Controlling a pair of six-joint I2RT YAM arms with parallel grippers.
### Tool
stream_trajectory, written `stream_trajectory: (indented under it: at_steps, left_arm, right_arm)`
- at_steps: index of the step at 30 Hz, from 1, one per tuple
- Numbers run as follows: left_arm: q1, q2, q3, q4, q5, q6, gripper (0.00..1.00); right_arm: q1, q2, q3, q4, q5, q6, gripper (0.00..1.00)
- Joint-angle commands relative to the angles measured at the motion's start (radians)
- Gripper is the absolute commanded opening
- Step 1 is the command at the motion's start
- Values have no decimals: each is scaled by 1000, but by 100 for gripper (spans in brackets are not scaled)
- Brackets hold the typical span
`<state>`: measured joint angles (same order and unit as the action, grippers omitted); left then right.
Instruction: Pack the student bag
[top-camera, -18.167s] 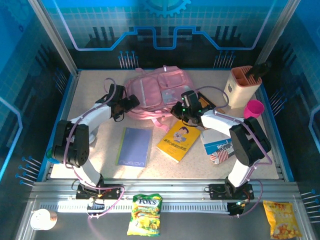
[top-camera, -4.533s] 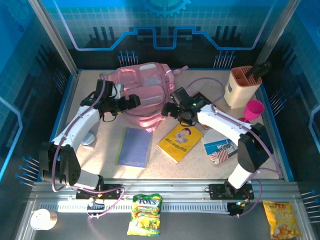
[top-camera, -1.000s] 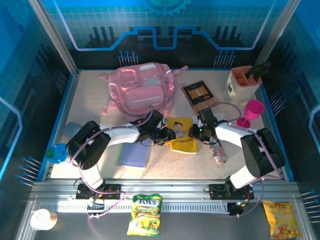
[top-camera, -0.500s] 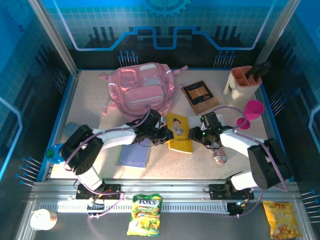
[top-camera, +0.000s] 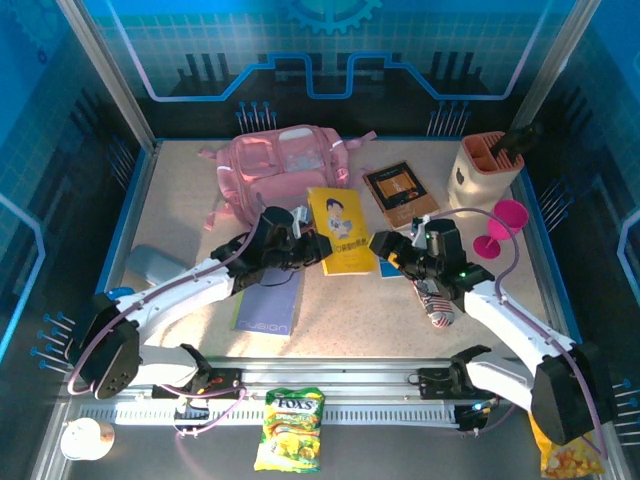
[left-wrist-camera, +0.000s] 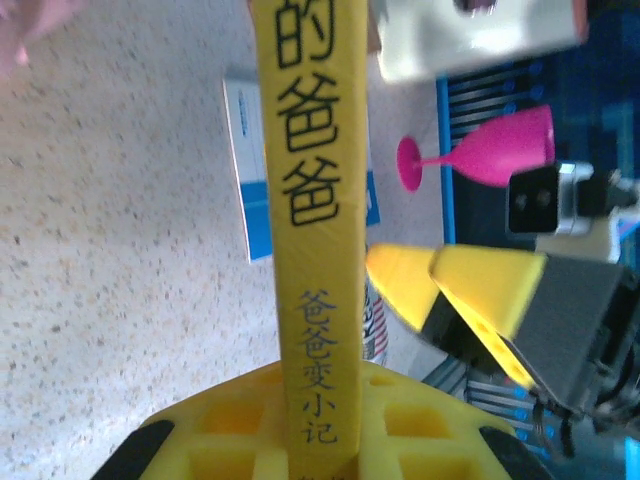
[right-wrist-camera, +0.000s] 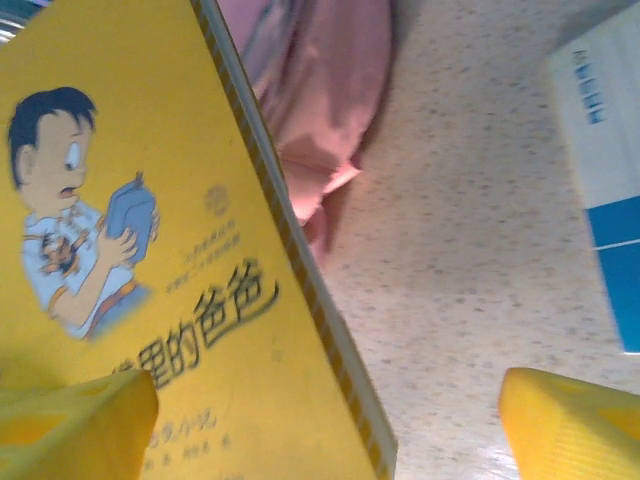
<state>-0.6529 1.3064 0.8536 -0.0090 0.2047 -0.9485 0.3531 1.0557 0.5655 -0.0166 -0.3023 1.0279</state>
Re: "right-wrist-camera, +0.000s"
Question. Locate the white and blue book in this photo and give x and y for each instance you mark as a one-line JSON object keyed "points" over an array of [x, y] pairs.
{"points": [[600, 150]]}

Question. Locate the yellow cartoon cover book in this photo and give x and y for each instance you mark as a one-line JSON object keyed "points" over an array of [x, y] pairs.
{"points": [[150, 125]]}

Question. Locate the pink student backpack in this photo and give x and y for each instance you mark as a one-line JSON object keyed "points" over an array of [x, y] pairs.
{"points": [[325, 100]]}

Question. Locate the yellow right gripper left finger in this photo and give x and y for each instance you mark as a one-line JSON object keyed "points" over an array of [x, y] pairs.
{"points": [[70, 435]]}

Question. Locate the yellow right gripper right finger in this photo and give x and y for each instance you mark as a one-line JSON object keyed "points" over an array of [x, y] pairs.
{"points": [[575, 435]]}

